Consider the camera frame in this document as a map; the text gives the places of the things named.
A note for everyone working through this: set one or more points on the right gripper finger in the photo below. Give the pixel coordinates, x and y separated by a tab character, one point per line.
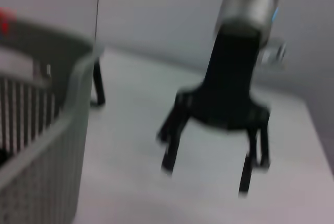
248	169
173	140

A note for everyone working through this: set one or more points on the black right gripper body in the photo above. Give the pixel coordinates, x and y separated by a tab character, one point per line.
229	91

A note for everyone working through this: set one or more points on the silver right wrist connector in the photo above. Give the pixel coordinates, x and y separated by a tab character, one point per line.
274	51

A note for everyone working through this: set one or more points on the grey perforated storage bin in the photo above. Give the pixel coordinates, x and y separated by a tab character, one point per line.
39	169

